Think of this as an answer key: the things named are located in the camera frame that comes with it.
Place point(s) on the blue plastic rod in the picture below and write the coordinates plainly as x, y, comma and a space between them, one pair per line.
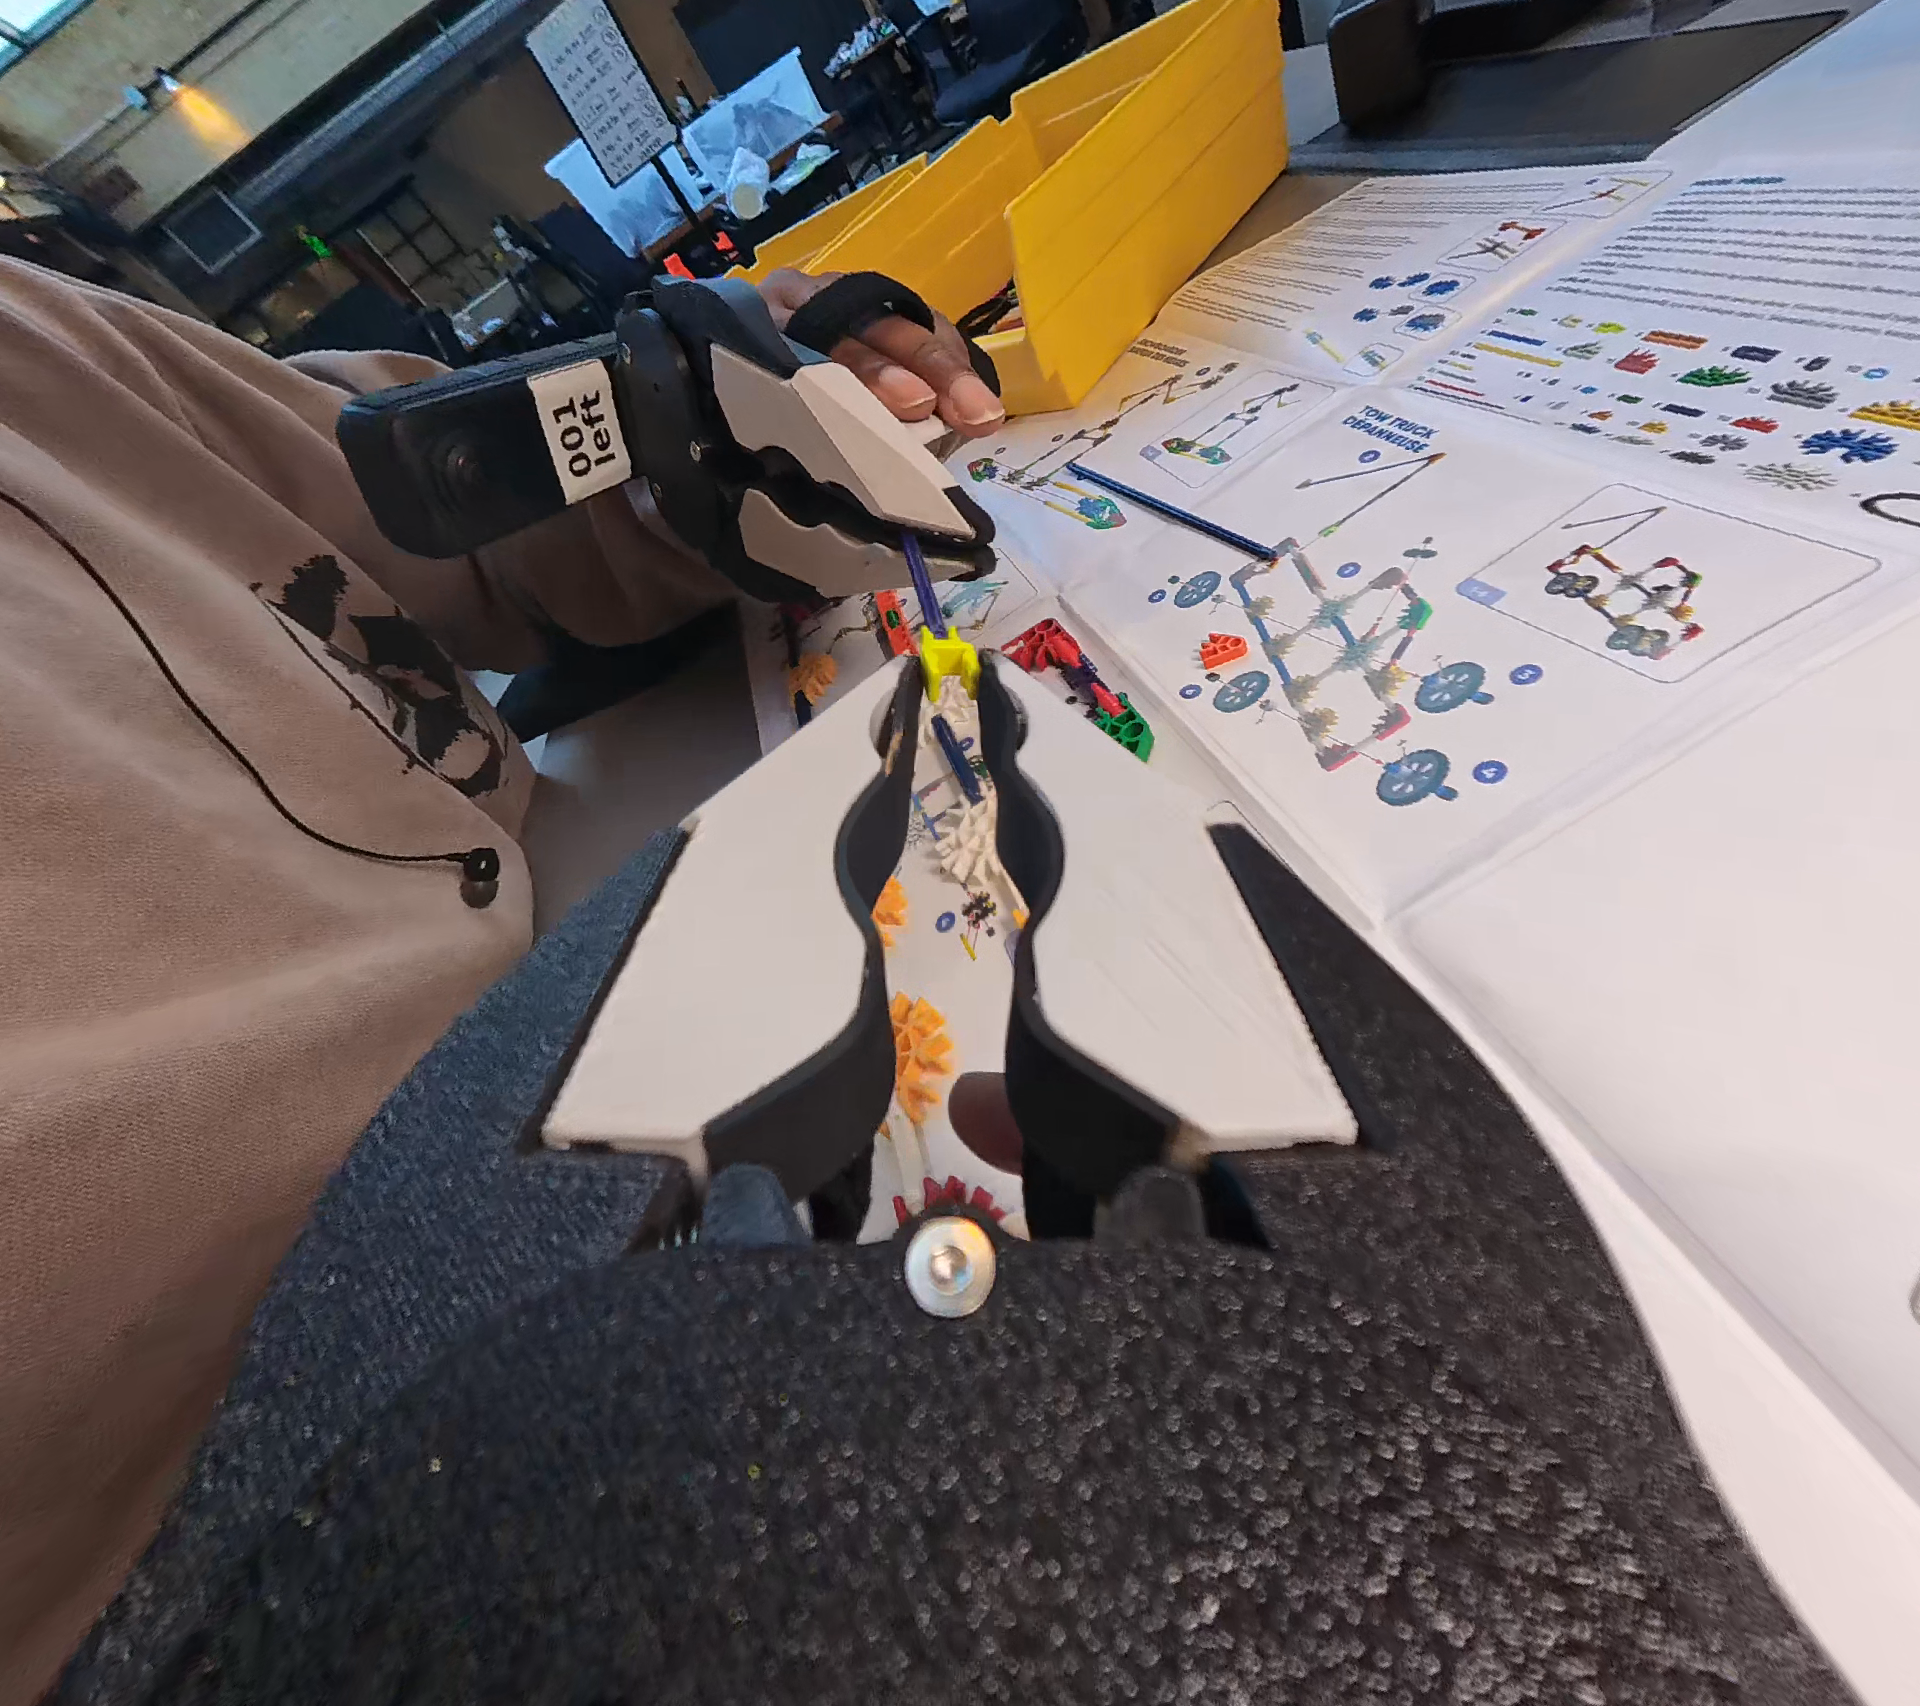
1170, 513

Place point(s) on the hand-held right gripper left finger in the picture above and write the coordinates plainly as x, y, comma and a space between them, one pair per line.
707, 1017

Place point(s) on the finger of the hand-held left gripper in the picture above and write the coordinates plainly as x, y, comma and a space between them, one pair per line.
886, 453
841, 553

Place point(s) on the colourful rod connector frame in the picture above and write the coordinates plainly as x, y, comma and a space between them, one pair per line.
1080, 680

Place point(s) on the person's left hand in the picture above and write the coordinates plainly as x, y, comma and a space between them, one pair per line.
955, 397

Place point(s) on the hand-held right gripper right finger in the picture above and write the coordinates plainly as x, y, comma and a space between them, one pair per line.
1186, 1017

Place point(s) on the white sign board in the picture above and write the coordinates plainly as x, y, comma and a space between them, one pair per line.
600, 81

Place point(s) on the purple plastic rod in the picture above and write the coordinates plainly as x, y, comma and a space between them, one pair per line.
955, 746

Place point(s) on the small orange connector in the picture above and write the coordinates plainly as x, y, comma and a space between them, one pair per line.
1223, 655

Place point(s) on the yellow-green clip connector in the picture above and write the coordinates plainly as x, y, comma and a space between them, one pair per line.
947, 663

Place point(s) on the white building instruction sheet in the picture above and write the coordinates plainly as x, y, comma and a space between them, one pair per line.
1681, 776

